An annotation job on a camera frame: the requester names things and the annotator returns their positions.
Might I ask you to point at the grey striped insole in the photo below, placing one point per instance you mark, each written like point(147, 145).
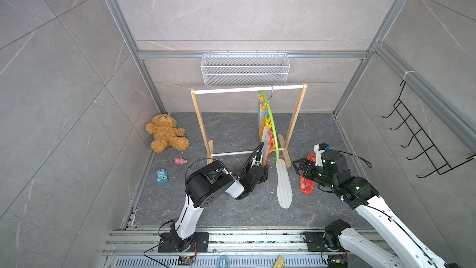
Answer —
point(284, 190)

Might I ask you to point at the wooden clothes rack frame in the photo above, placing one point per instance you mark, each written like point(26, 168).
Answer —
point(237, 133)

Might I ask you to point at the yellow fuzzy insole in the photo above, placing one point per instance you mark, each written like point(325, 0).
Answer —
point(263, 127)

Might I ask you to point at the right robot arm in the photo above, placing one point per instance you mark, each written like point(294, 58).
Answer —
point(330, 170)

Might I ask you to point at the pink pig toy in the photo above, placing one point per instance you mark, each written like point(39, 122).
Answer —
point(180, 161)

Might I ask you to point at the black wall hook rack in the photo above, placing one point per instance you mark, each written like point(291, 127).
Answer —
point(419, 135)

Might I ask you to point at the brown teddy bear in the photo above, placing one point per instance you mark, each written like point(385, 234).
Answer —
point(164, 129)

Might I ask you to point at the red orange-edged insole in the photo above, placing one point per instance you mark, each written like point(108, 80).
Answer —
point(306, 185)

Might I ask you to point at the teal robot toy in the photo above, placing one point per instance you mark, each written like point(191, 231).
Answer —
point(161, 176)

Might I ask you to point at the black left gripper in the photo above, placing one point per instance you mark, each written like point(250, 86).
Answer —
point(265, 175)

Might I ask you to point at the white foam insole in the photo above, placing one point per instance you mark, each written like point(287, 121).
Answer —
point(266, 140)

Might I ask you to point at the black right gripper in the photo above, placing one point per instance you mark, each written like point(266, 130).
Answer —
point(305, 163)

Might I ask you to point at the white wire mesh basket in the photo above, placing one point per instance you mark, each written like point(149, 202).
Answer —
point(248, 69)

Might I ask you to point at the green round clip hanger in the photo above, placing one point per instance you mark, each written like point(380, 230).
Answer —
point(265, 111)

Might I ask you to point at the grey felt orange-edged insole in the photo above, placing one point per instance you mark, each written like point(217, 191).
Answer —
point(266, 152)

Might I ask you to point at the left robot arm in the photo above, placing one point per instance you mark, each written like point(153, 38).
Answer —
point(202, 188)

